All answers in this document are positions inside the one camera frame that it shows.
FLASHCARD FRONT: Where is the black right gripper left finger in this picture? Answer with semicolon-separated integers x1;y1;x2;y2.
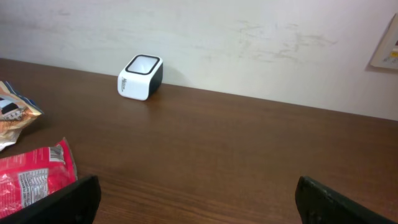
1;175;101;224

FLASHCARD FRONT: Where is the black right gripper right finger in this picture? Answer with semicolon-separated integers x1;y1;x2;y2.
295;176;397;224

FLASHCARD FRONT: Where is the red snack bag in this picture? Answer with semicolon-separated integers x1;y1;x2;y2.
1;139;78;218

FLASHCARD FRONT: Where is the yellow snack bag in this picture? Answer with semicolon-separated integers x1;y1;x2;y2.
1;81;43;151

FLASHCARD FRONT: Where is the white barcode scanner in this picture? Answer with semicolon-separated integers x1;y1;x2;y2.
117;54;163;101

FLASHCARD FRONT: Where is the paper notice on wall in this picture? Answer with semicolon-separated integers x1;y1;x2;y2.
370;13;397;70

